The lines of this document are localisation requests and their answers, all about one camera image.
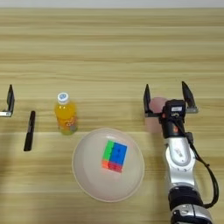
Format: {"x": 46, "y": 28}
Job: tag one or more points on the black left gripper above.
{"x": 5, "y": 113}

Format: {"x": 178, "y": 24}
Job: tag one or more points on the pink plastic cup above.
{"x": 155, "y": 105}

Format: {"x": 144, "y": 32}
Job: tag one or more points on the pale pink round plate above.
{"x": 90, "y": 169}

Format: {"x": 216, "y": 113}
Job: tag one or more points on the colourful puzzle cube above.
{"x": 114, "y": 156}

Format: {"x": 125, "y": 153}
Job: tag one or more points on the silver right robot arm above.
{"x": 179, "y": 157}

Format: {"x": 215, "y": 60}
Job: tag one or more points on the orange juice bottle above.
{"x": 66, "y": 116}

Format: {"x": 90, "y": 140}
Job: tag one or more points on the right gripper's labelled black box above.
{"x": 175, "y": 108}

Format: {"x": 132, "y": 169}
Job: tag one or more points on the black marker pen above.
{"x": 29, "y": 131}

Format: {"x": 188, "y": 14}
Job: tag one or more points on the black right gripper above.
{"x": 173, "y": 128}

